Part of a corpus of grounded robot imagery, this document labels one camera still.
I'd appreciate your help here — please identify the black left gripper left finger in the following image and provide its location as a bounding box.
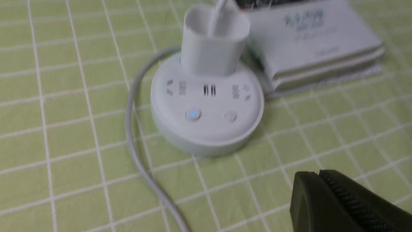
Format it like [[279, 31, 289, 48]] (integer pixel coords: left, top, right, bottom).
[[290, 171, 364, 232]]

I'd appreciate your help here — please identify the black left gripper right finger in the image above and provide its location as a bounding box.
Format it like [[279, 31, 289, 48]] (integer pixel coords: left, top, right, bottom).
[[319, 170, 412, 232]]

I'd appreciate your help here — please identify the white desk lamp with sockets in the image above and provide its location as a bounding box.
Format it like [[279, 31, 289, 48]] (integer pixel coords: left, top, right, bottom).
[[150, 5, 265, 157]]

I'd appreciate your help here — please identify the thin bottom booklet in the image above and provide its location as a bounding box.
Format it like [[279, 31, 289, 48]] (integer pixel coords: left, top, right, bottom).
[[259, 62, 383, 99]]

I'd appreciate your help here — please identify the green checked tablecloth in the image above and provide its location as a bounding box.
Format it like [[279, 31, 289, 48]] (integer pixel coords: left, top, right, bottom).
[[0, 0, 412, 232]]

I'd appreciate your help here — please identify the white lamp power cable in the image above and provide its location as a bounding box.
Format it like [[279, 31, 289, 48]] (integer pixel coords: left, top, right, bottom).
[[125, 46, 190, 232]]

